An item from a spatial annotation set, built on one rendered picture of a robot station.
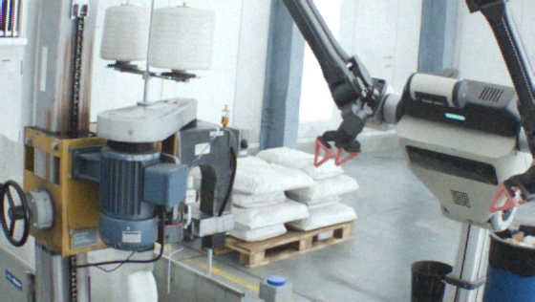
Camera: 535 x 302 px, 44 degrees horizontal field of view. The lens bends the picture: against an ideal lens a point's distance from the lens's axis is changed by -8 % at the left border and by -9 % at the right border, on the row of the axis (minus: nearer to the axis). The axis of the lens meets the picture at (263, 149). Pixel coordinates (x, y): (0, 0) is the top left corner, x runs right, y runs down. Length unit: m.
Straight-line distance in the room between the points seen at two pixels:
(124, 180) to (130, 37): 0.45
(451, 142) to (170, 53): 0.77
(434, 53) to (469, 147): 8.68
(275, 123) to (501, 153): 6.35
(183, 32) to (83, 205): 0.52
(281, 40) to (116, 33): 6.10
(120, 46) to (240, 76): 5.84
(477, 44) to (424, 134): 8.53
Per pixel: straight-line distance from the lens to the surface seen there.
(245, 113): 7.91
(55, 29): 1.84
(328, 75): 1.89
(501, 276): 3.90
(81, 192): 1.88
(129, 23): 1.98
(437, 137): 1.96
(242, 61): 7.78
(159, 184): 1.70
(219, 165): 2.15
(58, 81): 1.85
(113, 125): 1.69
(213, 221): 2.19
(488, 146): 1.89
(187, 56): 1.76
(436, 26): 10.56
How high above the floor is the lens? 1.67
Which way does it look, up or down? 10 degrees down
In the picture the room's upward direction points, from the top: 5 degrees clockwise
